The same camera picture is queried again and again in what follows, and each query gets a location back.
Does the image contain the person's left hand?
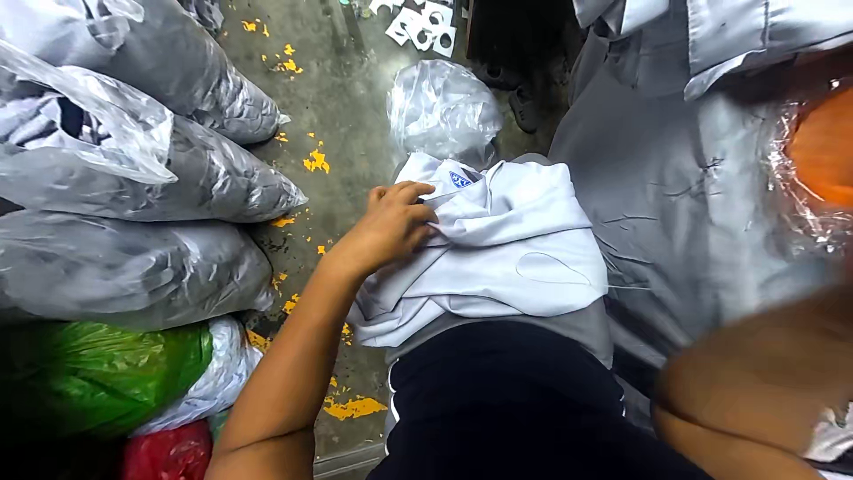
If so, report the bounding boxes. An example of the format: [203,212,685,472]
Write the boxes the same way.
[332,180,440,278]

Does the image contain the green plastic bag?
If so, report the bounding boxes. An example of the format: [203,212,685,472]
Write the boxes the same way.
[0,320,214,441]

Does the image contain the light grey garment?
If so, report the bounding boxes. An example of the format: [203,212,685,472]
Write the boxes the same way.
[348,152,609,349]

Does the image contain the pile of grey fabric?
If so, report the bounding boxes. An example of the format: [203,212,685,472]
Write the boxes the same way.
[546,23,853,434]

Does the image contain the orange bundle in clear plastic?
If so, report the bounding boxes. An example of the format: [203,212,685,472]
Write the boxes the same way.
[765,78,853,257]

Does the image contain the person's legs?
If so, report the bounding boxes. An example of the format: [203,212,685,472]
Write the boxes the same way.
[383,152,614,457]

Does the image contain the open clear bag, grey garments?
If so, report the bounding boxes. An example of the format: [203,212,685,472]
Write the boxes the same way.
[0,40,309,223]

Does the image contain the person's right forearm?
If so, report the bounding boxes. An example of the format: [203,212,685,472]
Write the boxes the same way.
[652,283,853,480]

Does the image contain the dark clog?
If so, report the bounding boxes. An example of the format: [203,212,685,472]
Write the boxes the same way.
[472,63,525,92]
[508,86,538,135]

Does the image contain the crumpled clear plastic bag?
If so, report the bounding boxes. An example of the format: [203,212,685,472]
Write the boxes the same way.
[387,59,505,172]

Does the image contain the white plastic bag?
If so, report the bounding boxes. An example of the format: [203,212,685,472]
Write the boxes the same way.
[132,315,265,438]

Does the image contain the white crumpled cloth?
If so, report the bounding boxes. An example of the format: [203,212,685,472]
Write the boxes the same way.
[801,400,853,480]

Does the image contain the loose white thread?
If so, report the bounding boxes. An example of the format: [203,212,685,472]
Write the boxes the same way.
[515,251,651,292]

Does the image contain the dark brown furniture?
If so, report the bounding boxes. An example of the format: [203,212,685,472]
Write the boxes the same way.
[466,0,581,76]

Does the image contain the clear bag of grey garments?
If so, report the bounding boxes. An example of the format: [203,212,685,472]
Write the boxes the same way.
[0,0,291,145]
[0,209,275,333]

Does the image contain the pile of bagged grey-navy garments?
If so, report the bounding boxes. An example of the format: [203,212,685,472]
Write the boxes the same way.
[176,0,225,36]

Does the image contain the pile of white perforated cards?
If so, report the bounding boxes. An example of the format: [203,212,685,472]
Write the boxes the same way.
[368,0,458,59]

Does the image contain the person's left forearm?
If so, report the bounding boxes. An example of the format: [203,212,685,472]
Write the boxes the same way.
[205,248,367,480]

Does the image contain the red plastic bag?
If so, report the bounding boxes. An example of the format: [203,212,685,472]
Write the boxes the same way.
[123,419,214,480]

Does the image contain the person's body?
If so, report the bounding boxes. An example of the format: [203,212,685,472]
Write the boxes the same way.
[365,320,717,480]

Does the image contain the stack of light grey garments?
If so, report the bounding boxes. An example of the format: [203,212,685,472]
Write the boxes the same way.
[572,0,853,102]

